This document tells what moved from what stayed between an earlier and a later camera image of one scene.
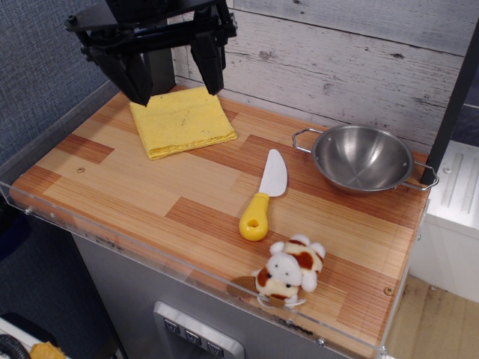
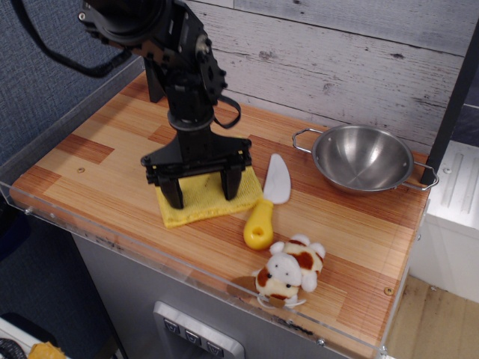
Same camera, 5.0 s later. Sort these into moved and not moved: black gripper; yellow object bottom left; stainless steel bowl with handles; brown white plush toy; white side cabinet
Moved: black gripper
Not moved: yellow object bottom left; stainless steel bowl with handles; white side cabinet; brown white plush toy
